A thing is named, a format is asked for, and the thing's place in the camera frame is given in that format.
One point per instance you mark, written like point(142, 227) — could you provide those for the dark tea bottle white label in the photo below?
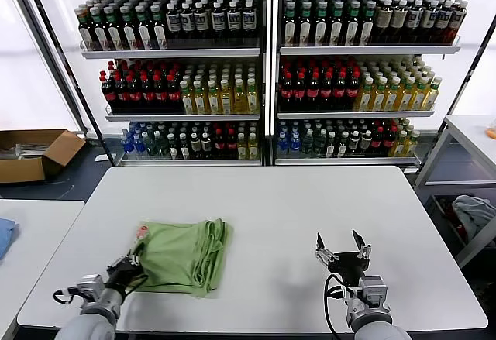
point(353, 25)
point(101, 33)
point(337, 25)
point(321, 25)
point(159, 33)
point(289, 25)
point(305, 25)
point(129, 33)
point(87, 33)
point(114, 33)
point(144, 33)
point(367, 25)

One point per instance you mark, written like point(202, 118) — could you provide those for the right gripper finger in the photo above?
point(364, 251)
point(324, 255)

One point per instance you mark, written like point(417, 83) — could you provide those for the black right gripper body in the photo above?
point(348, 268)

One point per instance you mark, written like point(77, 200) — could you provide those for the grey metal shelf unit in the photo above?
point(174, 52)
point(368, 49)

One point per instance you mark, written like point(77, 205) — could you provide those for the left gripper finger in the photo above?
point(120, 264)
point(135, 259)

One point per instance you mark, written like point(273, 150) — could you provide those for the small dark bottle beige label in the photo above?
point(195, 145)
point(206, 145)

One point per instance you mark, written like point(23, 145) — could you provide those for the small dark bottle black-white label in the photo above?
point(366, 141)
point(354, 141)

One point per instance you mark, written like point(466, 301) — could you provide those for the dark green drink bottle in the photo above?
point(308, 143)
point(331, 145)
point(319, 143)
point(343, 145)

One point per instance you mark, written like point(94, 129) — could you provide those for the small yellow juice bottle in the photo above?
point(401, 145)
point(241, 147)
point(252, 147)
point(413, 145)

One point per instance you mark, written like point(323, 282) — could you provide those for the white paper scrap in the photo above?
point(101, 157)

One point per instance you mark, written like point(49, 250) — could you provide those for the black slanted pole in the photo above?
point(463, 83)
point(95, 122)

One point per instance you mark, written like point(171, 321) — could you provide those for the black storage crate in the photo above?
point(439, 216)

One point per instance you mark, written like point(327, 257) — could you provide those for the red item in crate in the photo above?
point(453, 210)

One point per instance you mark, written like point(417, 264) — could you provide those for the blue water bottle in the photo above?
point(283, 143)
point(295, 143)
point(137, 145)
point(127, 145)

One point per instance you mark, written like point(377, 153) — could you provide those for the small red cap cola bottle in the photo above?
point(377, 141)
point(230, 145)
point(218, 145)
point(389, 141)

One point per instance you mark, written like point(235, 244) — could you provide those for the small orange object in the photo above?
point(493, 131)

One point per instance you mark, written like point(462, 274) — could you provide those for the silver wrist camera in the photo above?
point(91, 286)
point(374, 289)

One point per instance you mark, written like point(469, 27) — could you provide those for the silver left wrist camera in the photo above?
point(91, 286)

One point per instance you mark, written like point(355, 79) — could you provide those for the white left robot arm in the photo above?
point(93, 316)

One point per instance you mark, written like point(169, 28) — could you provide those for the dark drink bottle white cap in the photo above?
point(183, 147)
point(171, 147)

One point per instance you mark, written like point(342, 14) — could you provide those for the grey metal side table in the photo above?
point(465, 132)

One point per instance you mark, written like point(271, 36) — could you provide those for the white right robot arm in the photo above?
point(372, 324)

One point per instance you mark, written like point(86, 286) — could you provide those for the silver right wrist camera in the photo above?
point(374, 289)

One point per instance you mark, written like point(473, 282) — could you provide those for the clear green water bottle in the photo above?
point(159, 145)
point(148, 145)

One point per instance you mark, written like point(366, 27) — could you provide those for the brown cardboard box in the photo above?
point(58, 149)

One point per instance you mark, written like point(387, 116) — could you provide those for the blue folded cloth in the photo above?
point(7, 235)

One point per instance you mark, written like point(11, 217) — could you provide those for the light green polo shirt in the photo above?
point(182, 255)

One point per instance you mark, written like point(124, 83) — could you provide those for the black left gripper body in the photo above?
point(122, 276)

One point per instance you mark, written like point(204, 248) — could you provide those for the wrapped grey metal parts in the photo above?
point(26, 148)

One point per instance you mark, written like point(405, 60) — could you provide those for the grey crumpled cloth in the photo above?
point(474, 212)

